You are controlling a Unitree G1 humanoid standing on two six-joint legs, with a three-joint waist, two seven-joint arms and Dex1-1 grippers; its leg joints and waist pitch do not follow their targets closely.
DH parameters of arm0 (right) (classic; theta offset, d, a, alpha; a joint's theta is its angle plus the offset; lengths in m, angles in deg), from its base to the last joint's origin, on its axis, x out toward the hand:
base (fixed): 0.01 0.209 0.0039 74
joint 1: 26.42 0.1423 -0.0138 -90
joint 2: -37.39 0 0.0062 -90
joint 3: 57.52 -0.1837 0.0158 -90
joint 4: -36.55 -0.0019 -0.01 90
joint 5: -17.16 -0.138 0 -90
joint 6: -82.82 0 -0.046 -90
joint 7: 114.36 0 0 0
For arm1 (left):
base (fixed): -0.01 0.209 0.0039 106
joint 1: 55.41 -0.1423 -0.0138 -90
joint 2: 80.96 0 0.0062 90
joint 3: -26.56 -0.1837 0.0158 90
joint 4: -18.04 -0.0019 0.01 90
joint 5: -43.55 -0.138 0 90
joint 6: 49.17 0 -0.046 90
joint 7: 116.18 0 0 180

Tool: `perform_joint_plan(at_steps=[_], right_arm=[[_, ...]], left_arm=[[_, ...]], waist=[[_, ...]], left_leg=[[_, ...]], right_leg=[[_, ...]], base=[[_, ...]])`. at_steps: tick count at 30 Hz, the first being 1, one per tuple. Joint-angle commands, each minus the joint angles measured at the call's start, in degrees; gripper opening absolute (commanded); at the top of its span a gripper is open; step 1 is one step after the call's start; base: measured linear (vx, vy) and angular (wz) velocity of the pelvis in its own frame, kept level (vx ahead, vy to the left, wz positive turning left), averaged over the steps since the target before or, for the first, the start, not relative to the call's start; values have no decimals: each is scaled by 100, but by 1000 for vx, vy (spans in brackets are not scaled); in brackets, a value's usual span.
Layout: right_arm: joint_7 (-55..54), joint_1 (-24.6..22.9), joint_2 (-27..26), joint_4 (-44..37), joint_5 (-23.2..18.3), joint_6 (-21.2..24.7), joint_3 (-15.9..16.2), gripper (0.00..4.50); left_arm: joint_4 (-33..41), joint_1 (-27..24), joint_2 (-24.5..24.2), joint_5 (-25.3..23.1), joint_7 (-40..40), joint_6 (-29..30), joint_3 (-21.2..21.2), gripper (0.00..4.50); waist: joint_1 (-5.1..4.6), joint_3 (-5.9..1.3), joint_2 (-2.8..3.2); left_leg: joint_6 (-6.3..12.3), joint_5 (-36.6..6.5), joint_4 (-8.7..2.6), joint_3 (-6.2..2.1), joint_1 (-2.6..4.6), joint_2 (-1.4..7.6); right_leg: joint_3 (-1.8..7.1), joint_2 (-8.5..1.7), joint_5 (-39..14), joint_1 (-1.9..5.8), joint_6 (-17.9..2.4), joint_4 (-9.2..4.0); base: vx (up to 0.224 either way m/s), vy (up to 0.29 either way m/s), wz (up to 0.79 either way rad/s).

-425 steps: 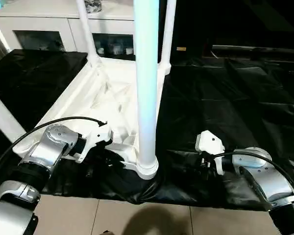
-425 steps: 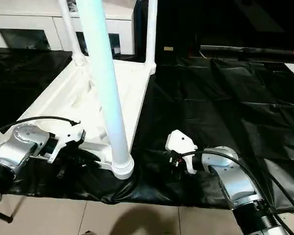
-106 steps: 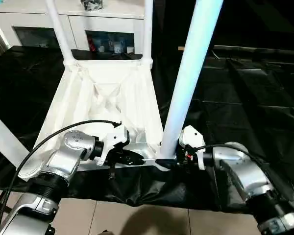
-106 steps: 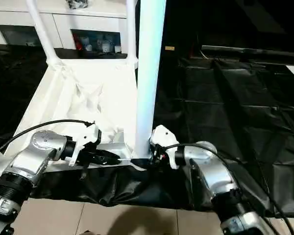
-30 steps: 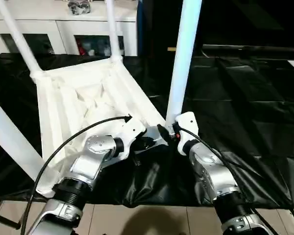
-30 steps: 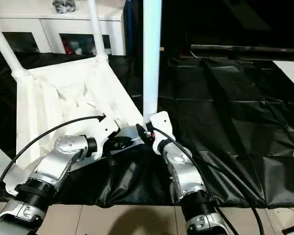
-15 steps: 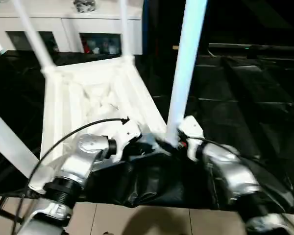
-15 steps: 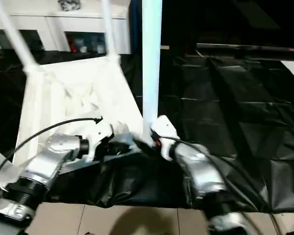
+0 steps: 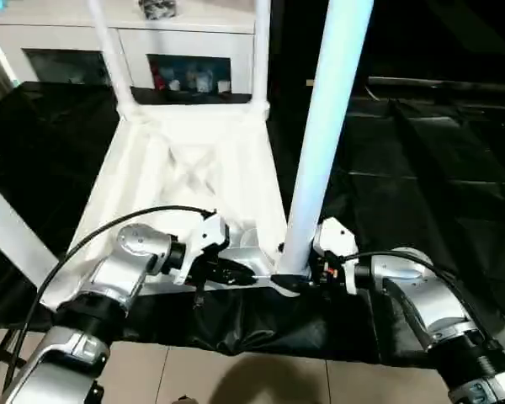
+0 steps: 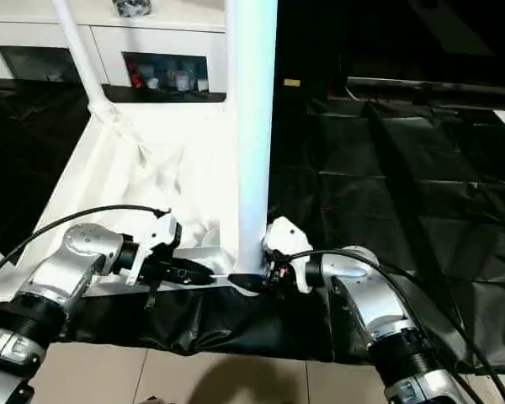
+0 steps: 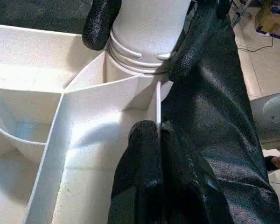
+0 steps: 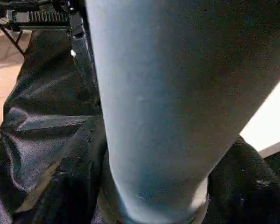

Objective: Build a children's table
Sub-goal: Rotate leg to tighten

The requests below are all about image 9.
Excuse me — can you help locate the white plastic table top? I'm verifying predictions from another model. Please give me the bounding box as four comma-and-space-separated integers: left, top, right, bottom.
40, 98, 316, 312

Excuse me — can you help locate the white plastic table leg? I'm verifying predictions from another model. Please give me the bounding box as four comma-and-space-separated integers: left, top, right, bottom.
277, 0, 375, 277
252, 0, 273, 110
0, 174, 62, 291
86, 0, 136, 113

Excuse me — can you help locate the black mat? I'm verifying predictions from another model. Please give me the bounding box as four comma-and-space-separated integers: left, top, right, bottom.
0, 79, 505, 371

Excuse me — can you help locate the printed box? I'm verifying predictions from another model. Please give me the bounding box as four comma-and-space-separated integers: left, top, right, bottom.
195, 69, 214, 93

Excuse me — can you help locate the black stand leg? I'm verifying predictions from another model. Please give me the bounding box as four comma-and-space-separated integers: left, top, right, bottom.
0, 327, 26, 380

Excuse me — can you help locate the black backdrop cloth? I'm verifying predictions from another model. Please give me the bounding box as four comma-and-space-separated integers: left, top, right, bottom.
374, 0, 505, 79

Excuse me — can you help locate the black object pile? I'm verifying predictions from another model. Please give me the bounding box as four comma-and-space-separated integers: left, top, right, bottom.
137, 0, 180, 20

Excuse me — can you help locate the white glass-door cabinet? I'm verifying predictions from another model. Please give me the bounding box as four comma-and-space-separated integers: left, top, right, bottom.
0, 0, 258, 93

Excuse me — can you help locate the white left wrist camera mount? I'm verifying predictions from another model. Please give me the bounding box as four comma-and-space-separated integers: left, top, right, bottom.
174, 210, 231, 287

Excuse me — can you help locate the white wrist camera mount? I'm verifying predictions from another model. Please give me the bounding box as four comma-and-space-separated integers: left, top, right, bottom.
174, 210, 231, 287
313, 216, 359, 295

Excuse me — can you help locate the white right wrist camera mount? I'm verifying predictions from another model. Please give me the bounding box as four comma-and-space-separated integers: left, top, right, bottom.
313, 216, 359, 295

